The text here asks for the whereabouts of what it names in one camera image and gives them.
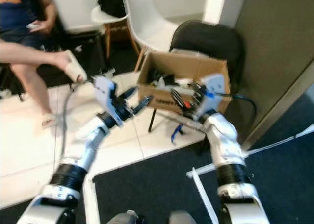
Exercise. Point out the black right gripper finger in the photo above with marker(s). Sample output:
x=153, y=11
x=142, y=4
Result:
x=178, y=99
x=197, y=90

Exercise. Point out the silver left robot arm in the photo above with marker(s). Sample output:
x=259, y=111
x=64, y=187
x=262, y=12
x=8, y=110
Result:
x=83, y=145

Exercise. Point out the grey robot right leg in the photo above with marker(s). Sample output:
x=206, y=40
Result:
x=182, y=218

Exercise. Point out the black bag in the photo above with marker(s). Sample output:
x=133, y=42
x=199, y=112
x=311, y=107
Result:
x=112, y=3

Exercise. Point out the black padded chair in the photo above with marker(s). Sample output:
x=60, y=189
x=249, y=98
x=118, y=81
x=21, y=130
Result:
x=211, y=37

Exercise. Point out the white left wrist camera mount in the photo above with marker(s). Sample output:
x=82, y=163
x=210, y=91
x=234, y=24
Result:
x=103, y=96

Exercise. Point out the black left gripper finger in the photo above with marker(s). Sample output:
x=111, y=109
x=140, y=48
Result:
x=127, y=92
x=143, y=104

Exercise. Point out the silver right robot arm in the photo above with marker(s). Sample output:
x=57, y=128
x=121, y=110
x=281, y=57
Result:
x=225, y=136

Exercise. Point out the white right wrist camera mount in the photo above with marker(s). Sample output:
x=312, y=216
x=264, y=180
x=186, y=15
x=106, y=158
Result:
x=216, y=84

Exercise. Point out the white phone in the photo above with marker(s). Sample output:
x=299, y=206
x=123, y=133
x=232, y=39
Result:
x=34, y=25

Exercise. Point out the white plastic shell chair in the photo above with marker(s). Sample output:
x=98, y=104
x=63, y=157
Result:
x=147, y=28
x=105, y=15

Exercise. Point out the person in blue shirt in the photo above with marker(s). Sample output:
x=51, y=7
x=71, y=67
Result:
x=29, y=55

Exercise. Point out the open brown cardboard box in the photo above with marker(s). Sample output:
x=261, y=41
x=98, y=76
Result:
x=181, y=64

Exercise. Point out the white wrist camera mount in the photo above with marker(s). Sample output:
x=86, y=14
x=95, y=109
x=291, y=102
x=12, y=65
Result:
x=103, y=96
x=216, y=84

